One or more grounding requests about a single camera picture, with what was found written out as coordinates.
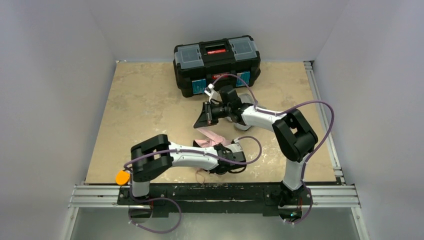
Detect black plastic toolbox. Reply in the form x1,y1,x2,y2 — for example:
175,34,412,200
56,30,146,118
173,35,261,98

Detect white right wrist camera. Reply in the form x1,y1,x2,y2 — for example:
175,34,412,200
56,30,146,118
204,83,219,102

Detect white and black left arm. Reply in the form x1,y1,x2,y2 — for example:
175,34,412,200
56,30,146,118
124,134,247,198

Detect pink and black folding umbrella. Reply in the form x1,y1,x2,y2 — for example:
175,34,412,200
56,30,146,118
193,127,231,184

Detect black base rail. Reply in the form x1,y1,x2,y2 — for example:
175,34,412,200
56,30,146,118
117,182,313,220

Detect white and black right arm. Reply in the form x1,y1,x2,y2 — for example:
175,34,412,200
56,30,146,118
193,85,318,200

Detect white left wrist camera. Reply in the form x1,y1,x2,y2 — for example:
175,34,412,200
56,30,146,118
226,138,244,156

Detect orange object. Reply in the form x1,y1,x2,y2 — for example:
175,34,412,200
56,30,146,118
115,169,131,186

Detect grey umbrella case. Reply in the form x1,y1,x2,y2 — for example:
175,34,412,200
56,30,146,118
233,93,254,132

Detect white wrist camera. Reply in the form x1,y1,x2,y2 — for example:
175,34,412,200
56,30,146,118
204,83,219,102
226,138,244,156

